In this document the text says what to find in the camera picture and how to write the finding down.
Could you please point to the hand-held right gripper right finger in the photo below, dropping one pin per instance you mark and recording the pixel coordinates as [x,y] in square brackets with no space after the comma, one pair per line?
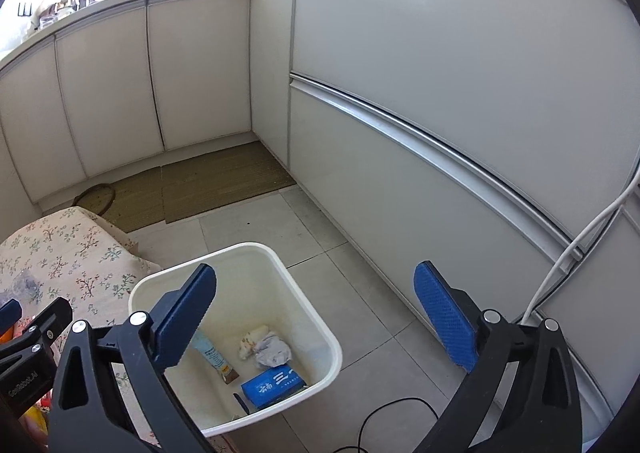
[445,318]

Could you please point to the crumpled grey tissue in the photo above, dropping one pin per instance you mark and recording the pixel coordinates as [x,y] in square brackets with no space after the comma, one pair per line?
[272,350]

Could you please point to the floral tablecloth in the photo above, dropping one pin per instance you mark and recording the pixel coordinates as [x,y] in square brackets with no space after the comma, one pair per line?
[75,253]

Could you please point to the blue cardboard box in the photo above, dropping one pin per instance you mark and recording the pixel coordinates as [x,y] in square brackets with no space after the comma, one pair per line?
[272,385]

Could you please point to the narrow woven floor mat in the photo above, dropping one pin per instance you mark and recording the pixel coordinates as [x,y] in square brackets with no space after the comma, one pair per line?
[135,198]

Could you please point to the narrow white cabinet door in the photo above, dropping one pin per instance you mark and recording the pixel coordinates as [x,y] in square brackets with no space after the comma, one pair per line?
[270,68]

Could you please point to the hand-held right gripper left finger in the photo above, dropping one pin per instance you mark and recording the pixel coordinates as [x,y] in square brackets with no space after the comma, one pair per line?
[185,318]

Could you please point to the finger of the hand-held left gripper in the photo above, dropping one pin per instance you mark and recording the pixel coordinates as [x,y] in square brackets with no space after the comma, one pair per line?
[9,314]
[47,320]

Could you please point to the light blue tube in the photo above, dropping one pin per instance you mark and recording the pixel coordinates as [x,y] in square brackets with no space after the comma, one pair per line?
[210,353]

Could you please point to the crumpled yellow-white wrapper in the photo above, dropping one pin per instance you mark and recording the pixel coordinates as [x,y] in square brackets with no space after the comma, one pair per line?
[249,340]

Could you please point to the black wall fixture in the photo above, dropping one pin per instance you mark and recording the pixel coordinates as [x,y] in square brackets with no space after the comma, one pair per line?
[25,9]

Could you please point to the wide woven floor mat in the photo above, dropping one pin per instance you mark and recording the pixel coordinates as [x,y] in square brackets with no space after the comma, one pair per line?
[225,180]

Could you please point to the white drawer front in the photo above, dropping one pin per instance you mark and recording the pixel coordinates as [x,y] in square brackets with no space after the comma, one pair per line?
[450,43]
[380,193]

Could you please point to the group of glass jars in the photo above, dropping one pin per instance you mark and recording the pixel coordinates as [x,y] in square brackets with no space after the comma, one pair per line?
[65,8]

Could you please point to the black plastic strip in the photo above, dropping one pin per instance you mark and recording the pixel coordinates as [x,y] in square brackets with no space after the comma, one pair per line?
[241,404]

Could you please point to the clear plastic wrapper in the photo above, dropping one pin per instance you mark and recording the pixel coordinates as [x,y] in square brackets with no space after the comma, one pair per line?
[25,287]

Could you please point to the yellow packet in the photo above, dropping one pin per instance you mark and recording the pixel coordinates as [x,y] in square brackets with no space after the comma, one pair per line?
[32,415]

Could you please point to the white plastic bin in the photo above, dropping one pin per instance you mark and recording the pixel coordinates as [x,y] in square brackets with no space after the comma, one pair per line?
[240,283]

